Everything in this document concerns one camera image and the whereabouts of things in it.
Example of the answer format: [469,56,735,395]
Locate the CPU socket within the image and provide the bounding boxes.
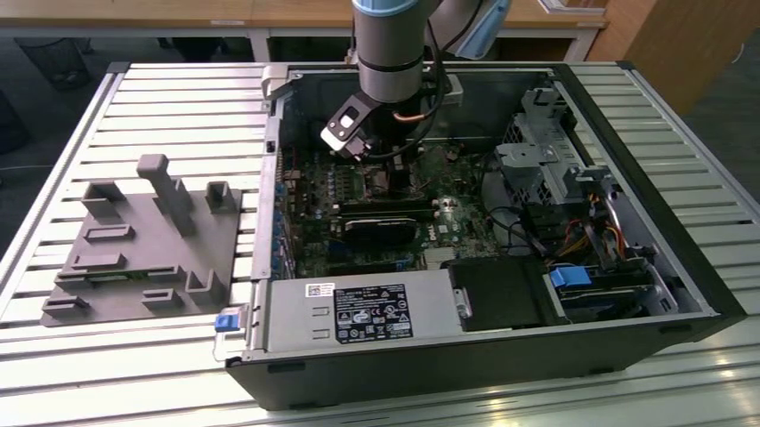
[356,163,427,199]

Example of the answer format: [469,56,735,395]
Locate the black RAM stick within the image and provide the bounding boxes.
[337,200,433,212]
[339,207,435,221]

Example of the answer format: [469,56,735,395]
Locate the green motherboard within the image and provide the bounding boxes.
[278,144,507,279]

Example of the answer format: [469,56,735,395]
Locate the small silver heat sink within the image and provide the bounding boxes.
[424,246,456,270]

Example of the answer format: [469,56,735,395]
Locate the silver metal drive cage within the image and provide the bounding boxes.
[492,86,623,205]

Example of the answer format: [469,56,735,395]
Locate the black plastic air shroud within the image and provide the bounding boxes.
[445,256,572,333]

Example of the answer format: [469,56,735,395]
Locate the black power supply label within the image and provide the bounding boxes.
[333,284,413,344]

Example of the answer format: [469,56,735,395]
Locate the blue disk carrier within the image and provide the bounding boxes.
[550,265,595,291]

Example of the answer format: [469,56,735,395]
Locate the grey power supply unit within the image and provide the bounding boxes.
[261,269,475,352]

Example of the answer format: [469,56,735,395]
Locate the grey parts rack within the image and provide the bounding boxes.
[38,153,245,329]

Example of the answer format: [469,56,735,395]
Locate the black open PC case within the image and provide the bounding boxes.
[222,60,749,413]

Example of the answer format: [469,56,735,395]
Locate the wooden desk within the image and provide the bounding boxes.
[0,0,611,62]

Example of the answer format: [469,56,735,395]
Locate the wooden cabinet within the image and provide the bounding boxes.
[587,0,760,115]

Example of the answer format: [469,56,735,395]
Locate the black mesh waste bin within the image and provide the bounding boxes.
[15,37,94,91]

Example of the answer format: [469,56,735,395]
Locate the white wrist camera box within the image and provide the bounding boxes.
[320,93,383,159]

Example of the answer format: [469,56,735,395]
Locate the small silver wrist camera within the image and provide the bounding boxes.
[436,74,467,107]

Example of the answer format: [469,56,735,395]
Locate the black camera cable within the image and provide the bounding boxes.
[361,42,453,160]

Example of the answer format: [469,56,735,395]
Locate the black power cable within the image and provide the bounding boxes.
[487,205,550,258]

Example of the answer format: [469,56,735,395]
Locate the yellow orange wire bundle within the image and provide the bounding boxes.
[563,216,628,263]

